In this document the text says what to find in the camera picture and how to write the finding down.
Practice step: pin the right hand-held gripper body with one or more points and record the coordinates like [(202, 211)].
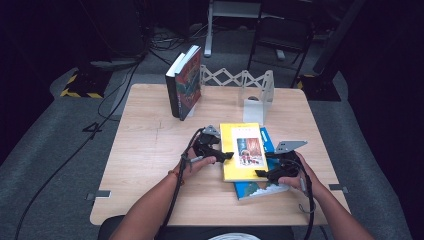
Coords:
[(291, 166)]

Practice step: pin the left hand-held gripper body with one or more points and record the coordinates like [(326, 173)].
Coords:
[(201, 146)]

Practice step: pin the yellow book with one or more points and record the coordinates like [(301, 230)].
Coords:
[(230, 166)]

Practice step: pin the blue book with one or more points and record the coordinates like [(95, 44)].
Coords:
[(263, 191)]

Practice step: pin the extendable metal bookend rack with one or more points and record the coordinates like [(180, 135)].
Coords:
[(255, 113)]

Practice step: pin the red illustrated cover book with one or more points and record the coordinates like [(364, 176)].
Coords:
[(190, 90)]

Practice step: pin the person's left hand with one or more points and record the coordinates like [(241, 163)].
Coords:
[(191, 166)]

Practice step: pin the person's right hand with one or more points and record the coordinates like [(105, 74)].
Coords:
[(306, 183)]

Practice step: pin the thick black book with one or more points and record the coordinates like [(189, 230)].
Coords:
[(171, 96)]

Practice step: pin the person's dark clothing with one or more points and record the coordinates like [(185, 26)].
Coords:
[(186, 234)]

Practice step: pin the black chair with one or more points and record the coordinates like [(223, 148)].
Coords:
[(283, 33)]

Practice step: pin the dark cabinet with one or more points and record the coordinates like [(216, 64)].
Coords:
[(113, 30)]

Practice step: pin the grey metal table bracket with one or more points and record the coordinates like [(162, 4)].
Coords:
[(100, 194), (340, 188)]

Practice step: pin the white metal desk frame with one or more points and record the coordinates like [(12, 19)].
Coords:
[(208, 33)]

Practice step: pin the dark slanted stand post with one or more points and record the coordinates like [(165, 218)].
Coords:
[(340, 33)]

